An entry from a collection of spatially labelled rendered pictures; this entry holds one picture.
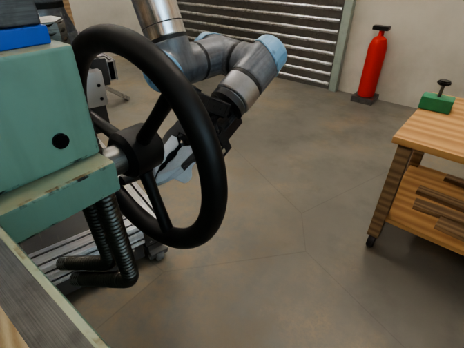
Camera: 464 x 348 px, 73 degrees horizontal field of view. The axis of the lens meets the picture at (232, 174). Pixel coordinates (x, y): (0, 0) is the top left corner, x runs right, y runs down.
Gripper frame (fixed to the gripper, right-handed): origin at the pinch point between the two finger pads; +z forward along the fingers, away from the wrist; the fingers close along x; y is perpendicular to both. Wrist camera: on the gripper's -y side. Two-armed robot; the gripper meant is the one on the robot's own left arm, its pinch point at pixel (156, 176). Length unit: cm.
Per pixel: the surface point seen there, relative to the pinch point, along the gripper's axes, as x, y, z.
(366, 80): 38, 167, -188
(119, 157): -6.7, -14.8, 2.7
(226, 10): 201, 148, -209
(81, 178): -14.2, -23.2, 6.8
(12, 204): -13.7, -25.6, 10.9
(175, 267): 27, 75, 15
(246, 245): 12, 88, -10
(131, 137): -6.3, -15.2, 0.1
